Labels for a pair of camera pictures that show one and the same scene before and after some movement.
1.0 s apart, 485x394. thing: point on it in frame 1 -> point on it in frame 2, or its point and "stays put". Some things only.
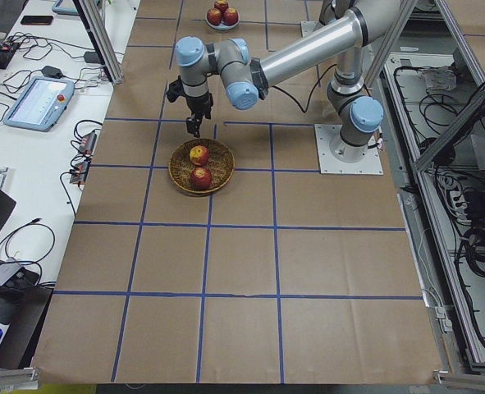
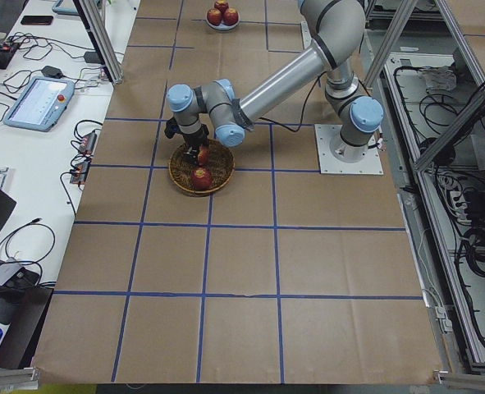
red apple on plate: [231, 16] stays put
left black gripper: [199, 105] -> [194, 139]
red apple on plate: [214, 16] stays put
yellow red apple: [199, 155] stays put
